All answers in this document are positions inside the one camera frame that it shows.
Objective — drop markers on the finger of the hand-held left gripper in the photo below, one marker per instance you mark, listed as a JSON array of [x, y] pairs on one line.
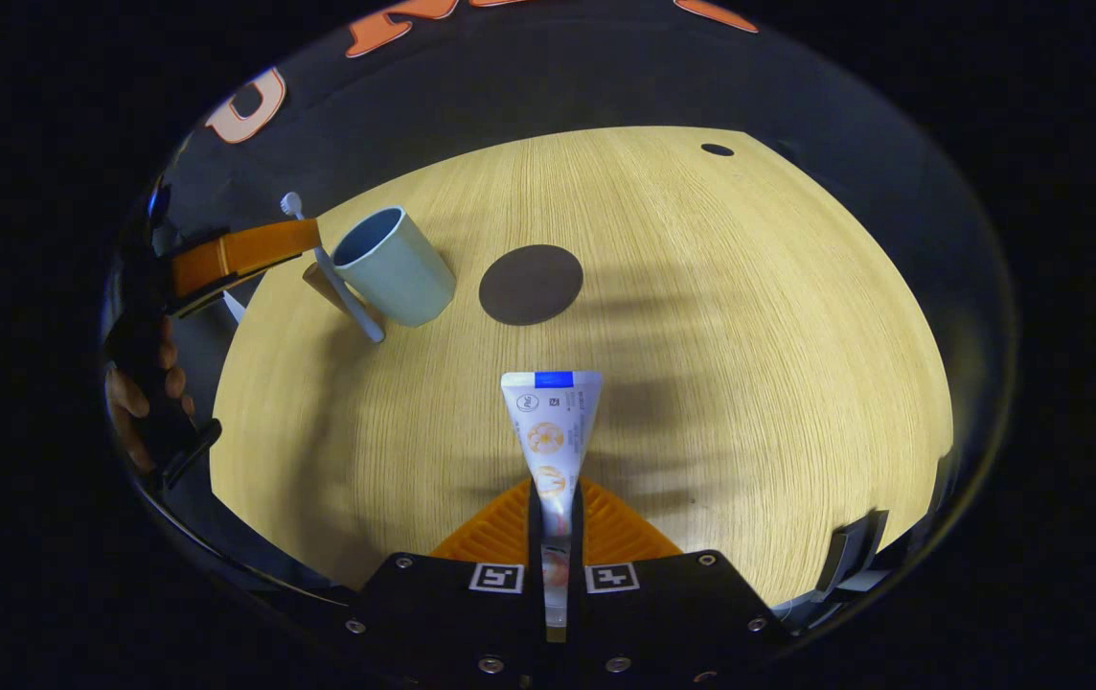
[[241, 251], [213, 294]]

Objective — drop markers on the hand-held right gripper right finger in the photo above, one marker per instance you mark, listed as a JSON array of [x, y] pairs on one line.
[[582, 623]]

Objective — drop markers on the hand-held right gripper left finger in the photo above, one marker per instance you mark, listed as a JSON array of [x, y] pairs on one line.
[[529, 623]]

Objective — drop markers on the white toothbrush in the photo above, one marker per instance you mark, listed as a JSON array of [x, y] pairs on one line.
[[342, 292]]

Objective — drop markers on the white toothpaste tube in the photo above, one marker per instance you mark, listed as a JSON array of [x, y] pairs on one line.
[[553, 422]]

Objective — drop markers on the brown round coaster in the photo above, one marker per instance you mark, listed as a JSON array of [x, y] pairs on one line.
[[531, 285]]

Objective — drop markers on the wooden desktop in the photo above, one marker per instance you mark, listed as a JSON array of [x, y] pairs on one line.
[[749, 383]]

